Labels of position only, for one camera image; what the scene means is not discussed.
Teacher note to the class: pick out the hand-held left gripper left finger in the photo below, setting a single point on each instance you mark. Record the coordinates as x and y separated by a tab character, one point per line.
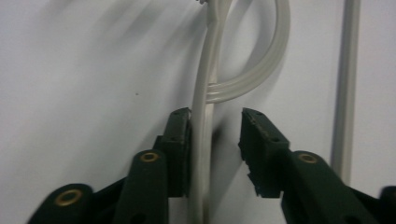
146	186

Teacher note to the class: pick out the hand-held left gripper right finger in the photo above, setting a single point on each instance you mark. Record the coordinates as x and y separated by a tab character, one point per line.
299	186

